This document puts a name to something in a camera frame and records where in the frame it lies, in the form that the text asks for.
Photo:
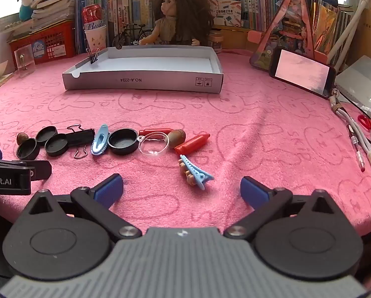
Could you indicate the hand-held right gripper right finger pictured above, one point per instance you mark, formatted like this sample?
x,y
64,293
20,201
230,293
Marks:
x,y
254,192

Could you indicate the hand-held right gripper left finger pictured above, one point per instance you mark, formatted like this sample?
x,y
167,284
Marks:
x,y
107,189

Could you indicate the small black jar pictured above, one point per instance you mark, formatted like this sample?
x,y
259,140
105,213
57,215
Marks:
x,y
27,149

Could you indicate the brown walnut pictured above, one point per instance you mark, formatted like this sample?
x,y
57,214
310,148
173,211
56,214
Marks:
x,y
21,137

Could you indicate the large black binder clip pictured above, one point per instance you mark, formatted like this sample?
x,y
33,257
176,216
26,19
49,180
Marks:
x,y
79,138

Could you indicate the large black round cap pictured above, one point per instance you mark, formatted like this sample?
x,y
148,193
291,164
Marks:
x,y
123,142

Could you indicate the red crayon-shaped toy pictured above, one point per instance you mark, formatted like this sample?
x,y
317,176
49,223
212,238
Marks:
x,y
192,144
156,130

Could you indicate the brown acorn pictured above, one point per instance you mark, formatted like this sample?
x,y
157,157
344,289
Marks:
x,y
176,138

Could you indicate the white cardboard box tray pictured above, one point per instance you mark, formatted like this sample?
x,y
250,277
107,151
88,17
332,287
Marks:
x,y
142,82

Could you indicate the small black round cap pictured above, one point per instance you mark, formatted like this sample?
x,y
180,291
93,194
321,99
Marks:
x,y
46,134
56,145

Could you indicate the light blue hair clip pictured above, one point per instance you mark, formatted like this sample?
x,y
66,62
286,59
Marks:
x,y
195,173
100,139

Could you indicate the clear round plastic lens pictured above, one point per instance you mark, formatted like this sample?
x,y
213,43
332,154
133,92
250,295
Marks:
x,y
153,147

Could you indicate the pink rabbit print cloth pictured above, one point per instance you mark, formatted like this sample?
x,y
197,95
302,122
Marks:
x,y
266,130

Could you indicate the tan hair claw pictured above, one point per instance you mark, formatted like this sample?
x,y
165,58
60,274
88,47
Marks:
x,y
185,173

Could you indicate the clear acrylic holder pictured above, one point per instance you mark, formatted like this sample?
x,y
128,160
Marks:
x,y
25,62

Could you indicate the pink pen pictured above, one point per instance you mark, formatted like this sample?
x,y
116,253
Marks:
x,y
356,150

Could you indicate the small black binder clip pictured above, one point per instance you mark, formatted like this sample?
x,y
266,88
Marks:
x,y
94,57

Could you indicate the red plastic crate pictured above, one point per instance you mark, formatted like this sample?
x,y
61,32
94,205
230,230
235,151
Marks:
x,y
55,43

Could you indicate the black smartphone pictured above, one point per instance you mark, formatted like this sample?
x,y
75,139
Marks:
x,y
300,71

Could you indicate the red scissors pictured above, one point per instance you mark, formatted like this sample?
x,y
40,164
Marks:
x,y
364,121

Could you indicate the white cat print paper cup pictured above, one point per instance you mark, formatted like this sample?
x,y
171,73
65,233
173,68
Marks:
x,y
96,40

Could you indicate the blue white plush toy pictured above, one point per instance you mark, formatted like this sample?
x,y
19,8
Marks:
x,y
27,9

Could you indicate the miniature black bicycle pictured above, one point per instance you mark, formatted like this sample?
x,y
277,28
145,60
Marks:
x,y
132,35

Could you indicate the translucent plastic folder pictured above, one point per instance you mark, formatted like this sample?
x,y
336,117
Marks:
x,y
362,80

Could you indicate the wooden desk organiser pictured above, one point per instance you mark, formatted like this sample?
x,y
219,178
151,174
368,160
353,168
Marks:
x,y
235,37

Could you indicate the jar with brown lid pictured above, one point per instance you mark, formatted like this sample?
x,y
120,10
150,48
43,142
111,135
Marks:
x,y
216,40

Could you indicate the pink triangular toy house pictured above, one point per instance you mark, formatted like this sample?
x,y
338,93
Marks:
x,y
285,37

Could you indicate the stack of paperback books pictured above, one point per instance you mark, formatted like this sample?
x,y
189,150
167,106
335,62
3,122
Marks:
x,y
55,6

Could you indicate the red beverage can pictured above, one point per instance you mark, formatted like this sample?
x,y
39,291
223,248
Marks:
x,y
93,14

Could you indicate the row of colourful upright books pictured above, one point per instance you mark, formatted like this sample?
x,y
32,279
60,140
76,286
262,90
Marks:
x,y
123,9
257,3

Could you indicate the yellow patterned folder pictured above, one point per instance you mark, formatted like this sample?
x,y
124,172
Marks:
x,y
327,28

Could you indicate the white printed carton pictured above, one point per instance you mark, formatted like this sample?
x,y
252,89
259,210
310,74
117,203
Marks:
x,y
226,12

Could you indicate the white plastic pipe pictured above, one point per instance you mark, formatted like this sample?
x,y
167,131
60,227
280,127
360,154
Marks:
x,y
348,31

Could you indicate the doll with brown hair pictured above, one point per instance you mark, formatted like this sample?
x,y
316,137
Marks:
x,y
179,12

